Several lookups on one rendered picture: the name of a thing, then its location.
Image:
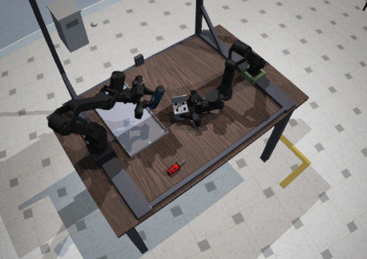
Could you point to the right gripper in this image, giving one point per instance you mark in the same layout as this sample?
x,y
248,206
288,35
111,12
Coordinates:
x,y
142,104

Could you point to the blue electric screwdriver barrel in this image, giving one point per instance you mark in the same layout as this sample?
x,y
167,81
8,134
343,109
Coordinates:
x,y
157,96

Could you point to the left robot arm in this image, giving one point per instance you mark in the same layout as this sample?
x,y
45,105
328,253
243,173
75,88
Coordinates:
x,y
225,88

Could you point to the red screwdriver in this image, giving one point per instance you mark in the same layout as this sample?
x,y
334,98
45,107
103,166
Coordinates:
x,y
174,168

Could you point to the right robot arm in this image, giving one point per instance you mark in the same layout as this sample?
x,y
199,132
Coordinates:
x,y
95,134

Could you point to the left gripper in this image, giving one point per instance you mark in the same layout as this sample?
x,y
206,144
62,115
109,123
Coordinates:
x,y
195,116

